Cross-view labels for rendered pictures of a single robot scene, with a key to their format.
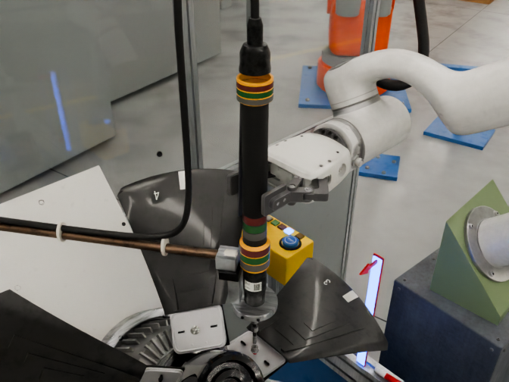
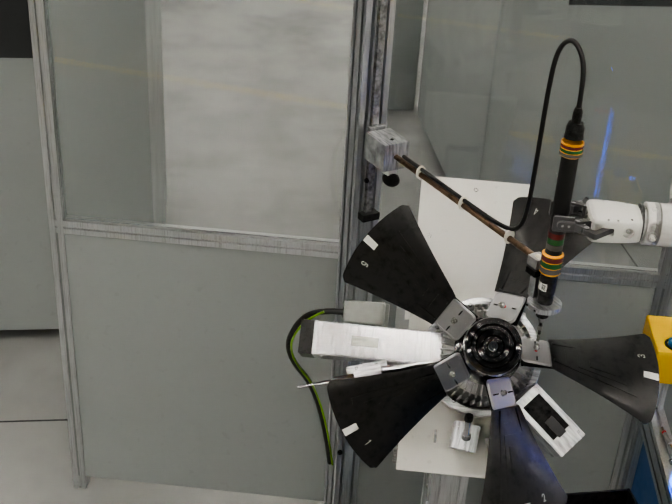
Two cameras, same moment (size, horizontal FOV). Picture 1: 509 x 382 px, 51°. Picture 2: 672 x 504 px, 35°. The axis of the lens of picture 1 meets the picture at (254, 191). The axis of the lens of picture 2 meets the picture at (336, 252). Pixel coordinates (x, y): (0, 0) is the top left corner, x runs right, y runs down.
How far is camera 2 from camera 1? 1.53 m
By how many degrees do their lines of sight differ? 40
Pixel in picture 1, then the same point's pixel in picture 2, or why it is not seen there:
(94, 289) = (475, 266)
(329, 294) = (632, 362)
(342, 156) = (632, 223)
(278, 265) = not seen: hidden behind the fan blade
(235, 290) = (532, 285)
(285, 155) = (597, 206)
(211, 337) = (508, 315)
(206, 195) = not seen: hidden behind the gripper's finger
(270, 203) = (557, 223)
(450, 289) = not seen: outside the picture
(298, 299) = (603, 349)
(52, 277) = (454, 242)
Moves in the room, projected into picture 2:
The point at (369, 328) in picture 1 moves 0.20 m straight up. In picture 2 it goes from (642, 401) to (662, 318)
